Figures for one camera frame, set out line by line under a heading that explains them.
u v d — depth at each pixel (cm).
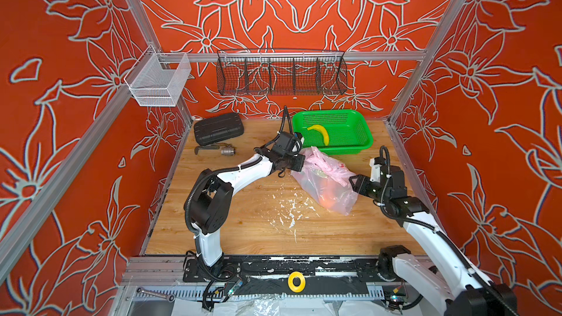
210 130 107
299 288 69
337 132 118
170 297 68
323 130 110
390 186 60
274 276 73
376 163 73
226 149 103
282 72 97
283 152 70
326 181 87
